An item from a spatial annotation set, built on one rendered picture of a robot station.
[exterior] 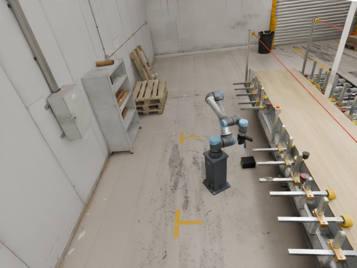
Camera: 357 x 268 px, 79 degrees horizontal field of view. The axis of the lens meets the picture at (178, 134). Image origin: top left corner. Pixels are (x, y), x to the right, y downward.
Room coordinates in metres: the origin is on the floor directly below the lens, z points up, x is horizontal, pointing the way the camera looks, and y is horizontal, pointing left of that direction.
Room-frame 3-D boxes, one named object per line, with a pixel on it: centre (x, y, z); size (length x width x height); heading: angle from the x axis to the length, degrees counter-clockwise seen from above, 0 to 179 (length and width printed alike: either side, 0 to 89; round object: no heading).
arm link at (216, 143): (2.22, -0.47, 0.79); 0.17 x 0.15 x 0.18; 100
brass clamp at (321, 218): (0.92, -1.00, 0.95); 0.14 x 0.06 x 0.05; 170
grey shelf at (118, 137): (3.72, 1.08, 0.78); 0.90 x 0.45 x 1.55; 173
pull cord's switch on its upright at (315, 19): (4.02, -2.65, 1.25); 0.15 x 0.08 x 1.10; 170
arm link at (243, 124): (1.87, -0.69, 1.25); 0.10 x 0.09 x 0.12; 10
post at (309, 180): (1.19, -1.04, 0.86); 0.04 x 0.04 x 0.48; 80
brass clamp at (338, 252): (0.67, -0.95, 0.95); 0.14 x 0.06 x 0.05; 170
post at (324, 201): (0.94, -1.00, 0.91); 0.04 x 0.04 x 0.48; 80
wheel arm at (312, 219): (0.91, -0.93, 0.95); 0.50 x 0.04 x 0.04; 80
